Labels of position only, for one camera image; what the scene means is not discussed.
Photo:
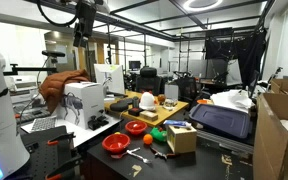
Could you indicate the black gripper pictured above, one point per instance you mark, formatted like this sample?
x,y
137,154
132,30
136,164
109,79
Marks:
x,y
86,18

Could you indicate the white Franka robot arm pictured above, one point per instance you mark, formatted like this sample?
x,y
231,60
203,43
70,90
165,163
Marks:
x,y
0,116

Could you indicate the white plush chicken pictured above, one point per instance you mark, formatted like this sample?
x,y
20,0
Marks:
x,y
148,101

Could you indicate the small red plastic bowl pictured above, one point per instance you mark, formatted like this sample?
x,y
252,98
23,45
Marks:
x,y
135,129

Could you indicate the large red plastic bowl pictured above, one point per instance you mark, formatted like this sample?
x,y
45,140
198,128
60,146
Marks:
x,y
116,144

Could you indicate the green plush toy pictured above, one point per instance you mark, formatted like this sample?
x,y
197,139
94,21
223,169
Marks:
x,y
157,135

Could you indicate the orange bowl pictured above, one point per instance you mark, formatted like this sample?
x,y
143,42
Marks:
x,y
202,101

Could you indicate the brown puffer jacket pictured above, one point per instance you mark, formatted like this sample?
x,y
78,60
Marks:
x,y
55,86

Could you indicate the white box robot dog print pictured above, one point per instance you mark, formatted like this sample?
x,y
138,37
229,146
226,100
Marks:
x,y
84,100

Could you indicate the distant dark monitor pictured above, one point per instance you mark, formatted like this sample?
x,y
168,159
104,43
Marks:
x,y
134,65

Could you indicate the white printer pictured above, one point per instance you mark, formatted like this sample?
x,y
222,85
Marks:
x,y
22,85

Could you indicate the black pouch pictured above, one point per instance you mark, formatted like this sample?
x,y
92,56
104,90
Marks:
x,y
119,106

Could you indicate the black office chair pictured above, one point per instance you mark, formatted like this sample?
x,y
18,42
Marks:
x,y
148,81

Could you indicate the black mug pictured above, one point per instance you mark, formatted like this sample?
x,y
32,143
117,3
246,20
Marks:
x,y
136,102

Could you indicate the black controller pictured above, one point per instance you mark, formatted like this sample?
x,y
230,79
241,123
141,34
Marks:
x,y
97,122

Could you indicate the black box red label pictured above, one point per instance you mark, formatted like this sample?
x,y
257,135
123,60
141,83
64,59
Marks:
x,y
135,111

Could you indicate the silver keyboard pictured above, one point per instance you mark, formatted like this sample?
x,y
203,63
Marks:
x,y
44,124

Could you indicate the white table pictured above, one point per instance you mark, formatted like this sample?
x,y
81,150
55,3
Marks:
x,y
80,133

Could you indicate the brown ball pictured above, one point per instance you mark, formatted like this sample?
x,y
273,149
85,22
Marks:
x,y
161,98

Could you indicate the tan flat box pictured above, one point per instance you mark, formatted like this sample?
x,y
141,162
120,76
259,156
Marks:
x,y
149,115

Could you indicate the grey container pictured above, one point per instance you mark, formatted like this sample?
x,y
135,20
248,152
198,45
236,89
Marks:
x,y
171,92

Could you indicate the clear glass jar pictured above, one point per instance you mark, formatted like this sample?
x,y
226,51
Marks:
x,y
169,104

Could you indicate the wooden desk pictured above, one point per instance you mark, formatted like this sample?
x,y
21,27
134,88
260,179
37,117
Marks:
x,y
165,113

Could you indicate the black mesh chair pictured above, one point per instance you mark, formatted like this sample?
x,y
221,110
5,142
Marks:
x,y
188,88

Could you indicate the orange ball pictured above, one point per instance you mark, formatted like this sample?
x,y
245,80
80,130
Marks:
x,y
147,139

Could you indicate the metal spoon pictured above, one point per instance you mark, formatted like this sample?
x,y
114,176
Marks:
x,y
125,153

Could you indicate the black perforated board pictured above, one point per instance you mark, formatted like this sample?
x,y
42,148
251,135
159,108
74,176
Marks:
x,y
40,156

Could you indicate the blue white tube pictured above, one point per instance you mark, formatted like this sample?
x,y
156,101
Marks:
x,y
177,124

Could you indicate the metal fork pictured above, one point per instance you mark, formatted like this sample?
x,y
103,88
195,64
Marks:
x,y
140,158

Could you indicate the wooden shape sorter box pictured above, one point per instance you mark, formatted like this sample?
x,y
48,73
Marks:
x,y
182,140

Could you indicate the blue grey bin lid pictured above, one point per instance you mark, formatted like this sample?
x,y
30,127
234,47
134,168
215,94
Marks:
x,y
220,120

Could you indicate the white cloth pile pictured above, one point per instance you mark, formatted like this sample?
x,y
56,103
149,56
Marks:
x,y
232,99

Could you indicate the black curtain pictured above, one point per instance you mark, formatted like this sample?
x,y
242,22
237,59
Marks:
x,y
247,50

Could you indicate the large cardboard box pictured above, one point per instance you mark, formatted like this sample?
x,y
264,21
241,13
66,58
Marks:
x,y
270,143

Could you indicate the black camera boom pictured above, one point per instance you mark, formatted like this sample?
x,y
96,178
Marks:
x,y
30,69

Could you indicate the black ceiling truss frame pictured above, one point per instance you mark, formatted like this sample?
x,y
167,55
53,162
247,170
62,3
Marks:
x,y
150,30

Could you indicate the aluminium rail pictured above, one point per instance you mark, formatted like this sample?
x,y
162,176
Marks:
x,y
224,141

